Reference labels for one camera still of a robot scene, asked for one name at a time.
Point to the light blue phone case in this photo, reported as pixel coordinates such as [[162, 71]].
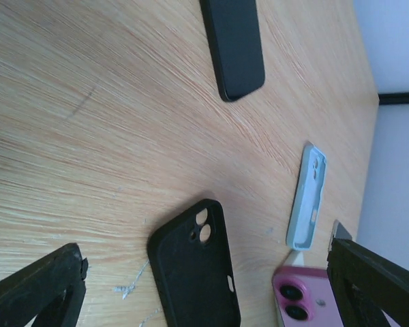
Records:
[[307, 199]]

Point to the black phone case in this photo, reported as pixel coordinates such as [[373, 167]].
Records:
[[191, 264]]

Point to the purple phone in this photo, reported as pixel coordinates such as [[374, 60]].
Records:
[[303, 297]]

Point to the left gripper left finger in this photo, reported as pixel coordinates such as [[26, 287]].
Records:
[[48, 292]]

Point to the beige phone case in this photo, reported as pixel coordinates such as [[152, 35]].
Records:
[[296, 258]]

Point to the black phone face down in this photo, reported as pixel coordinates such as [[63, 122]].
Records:
[[233, 35]]

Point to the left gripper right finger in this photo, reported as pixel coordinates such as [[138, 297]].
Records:
[[367, 287]]

